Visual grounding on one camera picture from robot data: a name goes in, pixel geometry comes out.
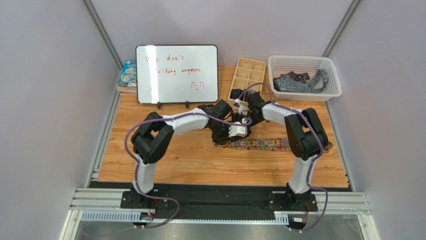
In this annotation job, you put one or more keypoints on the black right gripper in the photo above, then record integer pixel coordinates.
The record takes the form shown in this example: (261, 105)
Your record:
(244, 117)

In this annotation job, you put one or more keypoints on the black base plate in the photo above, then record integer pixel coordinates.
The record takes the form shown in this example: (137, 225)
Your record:
(215, 202)

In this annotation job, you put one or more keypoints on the grey patterned tie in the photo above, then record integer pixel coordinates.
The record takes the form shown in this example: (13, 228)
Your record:
(316, 85)

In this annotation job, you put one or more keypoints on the blue book stack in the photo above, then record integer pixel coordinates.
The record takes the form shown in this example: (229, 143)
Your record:
(127, 81)

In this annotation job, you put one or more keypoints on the colourful patterned tie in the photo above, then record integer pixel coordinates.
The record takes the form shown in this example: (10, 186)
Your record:
(258, 144)

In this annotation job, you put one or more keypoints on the wooden compartment box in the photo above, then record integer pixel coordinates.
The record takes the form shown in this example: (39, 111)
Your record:
(246, 73)

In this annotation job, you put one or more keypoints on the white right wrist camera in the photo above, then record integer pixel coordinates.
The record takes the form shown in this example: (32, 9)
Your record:
(240, 106)

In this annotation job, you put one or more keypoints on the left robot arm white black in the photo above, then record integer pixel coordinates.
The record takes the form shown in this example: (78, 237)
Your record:
(152, 139)

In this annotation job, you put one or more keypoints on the whiteboard with red writing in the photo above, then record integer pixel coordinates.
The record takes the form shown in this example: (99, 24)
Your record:
(168, 74)

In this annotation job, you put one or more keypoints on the dark patterned tie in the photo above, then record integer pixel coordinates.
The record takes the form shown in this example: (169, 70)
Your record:
(298, 77)

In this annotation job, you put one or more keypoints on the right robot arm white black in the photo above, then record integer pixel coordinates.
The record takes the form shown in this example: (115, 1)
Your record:
(306, 138)

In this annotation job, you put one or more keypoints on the rolled black tie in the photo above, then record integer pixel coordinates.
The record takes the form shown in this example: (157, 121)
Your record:
(236, 93)

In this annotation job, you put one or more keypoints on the white plastic basket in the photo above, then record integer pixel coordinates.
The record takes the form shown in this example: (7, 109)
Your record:
(281, 64)

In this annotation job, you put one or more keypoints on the aluminium frame rail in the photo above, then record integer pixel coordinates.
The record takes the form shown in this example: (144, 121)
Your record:
(96, 213)

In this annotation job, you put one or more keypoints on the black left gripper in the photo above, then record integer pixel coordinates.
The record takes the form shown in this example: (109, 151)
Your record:
(223, 136)

